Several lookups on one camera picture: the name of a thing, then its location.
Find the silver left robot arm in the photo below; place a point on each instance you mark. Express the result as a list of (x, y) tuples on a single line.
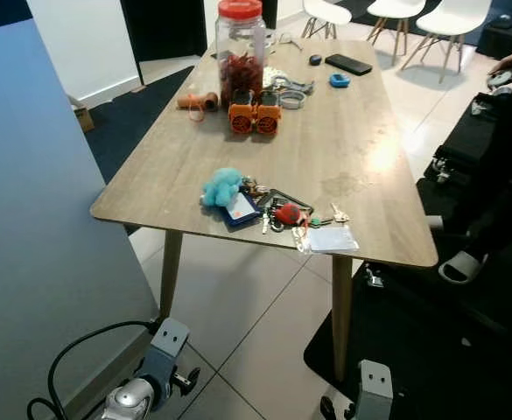
[(129, 401)]

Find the silver keys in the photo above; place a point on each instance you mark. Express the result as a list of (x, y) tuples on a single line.
[(337, 213)]

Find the black floor mat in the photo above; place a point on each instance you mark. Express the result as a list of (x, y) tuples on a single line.
[(466, 367)]

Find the clear plastic pouch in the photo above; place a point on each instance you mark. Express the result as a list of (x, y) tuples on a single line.
[(333, 239)]

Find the blue card holder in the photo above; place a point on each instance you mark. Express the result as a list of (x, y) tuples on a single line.
[(241, 210)]

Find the light wooden table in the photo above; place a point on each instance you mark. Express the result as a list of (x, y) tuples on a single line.
[(334, 149)]

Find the orange box with round grille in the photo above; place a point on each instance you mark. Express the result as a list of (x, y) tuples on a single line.
[(268, 115), (241, 115)]

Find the open cardboard box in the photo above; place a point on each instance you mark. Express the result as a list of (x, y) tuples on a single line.
[(83, 115)]

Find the clear tape roll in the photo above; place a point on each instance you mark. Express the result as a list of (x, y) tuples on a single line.
[(283, 99)]

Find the person in black clothes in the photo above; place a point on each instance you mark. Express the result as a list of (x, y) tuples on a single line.
[(501, 157)]

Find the grey metal clip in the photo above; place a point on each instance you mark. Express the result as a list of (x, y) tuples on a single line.
[(298, 85)]

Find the pile of white beads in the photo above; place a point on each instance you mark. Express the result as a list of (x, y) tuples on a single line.
[(273, 76)]

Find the clear jar with red lid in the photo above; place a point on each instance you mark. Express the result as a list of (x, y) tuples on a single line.
[(240, 44)]

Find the small black round object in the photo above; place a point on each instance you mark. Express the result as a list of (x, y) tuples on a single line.
[(315, 59)]

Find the black smartphone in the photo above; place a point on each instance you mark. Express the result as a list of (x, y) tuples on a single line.
[(348, 64)]

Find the black door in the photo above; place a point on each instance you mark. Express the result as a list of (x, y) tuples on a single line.
[(164, 26)]

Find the grey handheld controller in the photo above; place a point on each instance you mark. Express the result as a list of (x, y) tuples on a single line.
[(501, 80)]

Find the white chair with wooden legs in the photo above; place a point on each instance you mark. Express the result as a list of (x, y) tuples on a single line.
[(397, 7), (327, 10), (452, 16)]

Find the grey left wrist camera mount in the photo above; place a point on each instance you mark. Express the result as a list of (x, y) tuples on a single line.
[(166, 346)]

